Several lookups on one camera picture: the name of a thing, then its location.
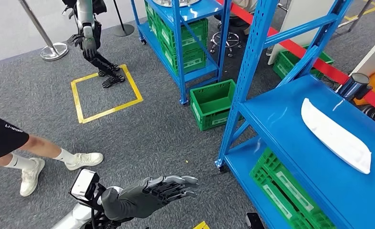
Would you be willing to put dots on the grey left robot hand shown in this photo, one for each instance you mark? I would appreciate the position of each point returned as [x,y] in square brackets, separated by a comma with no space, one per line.
[136,199]

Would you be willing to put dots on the white moulded part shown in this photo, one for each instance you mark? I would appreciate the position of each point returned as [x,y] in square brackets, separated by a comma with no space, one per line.
[333,136]

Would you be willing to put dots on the blue metal shelf rack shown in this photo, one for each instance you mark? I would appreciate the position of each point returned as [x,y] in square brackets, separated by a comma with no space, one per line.
[206,11]
[285,126]

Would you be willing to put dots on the yellow floor tape square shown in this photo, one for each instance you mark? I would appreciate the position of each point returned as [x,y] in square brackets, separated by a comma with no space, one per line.
[111,110]
[201,226]

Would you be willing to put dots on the green plastic crate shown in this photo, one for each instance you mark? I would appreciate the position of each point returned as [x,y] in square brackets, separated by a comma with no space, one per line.
[196,31]
[271,164]
[282,63]
[258,181]
[154,27]
[149,9]
[192,61]
[212,104]

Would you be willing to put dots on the person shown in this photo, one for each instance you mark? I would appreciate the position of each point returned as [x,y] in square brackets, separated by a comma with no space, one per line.
[244,4]
[0,136]

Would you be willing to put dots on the silver stanchion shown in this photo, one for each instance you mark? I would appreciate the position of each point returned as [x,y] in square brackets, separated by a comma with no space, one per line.
[54,52]

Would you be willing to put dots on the black stand with round base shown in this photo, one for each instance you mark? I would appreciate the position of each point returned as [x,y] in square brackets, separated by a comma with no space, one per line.
[124,30]

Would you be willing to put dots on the chrome stool base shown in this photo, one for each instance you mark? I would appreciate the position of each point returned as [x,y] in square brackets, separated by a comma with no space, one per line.
[229,40]

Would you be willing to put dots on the black silver humanoid robot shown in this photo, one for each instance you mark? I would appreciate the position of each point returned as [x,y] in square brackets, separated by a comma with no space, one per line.
[87,19]

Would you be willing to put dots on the clear plastic bottle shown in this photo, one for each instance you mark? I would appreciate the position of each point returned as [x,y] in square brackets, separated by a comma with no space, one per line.
[269,51]

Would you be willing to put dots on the shiny metal dish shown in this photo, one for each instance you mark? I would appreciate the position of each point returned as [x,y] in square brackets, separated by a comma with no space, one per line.
[177,2]

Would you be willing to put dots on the red barrier belt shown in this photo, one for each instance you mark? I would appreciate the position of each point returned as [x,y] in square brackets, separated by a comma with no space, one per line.
[329,71]

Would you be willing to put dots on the black left camera bracket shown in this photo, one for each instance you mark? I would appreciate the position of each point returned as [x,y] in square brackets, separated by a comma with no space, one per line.
[95,207]

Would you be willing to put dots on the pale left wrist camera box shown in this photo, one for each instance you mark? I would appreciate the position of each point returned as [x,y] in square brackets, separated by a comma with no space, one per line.
[83,184]

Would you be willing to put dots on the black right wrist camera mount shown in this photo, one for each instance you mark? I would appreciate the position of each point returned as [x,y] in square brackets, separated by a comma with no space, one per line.
[255,222]

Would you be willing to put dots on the chrome barrier post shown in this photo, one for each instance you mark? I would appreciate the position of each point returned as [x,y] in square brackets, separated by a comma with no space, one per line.
[351,88]

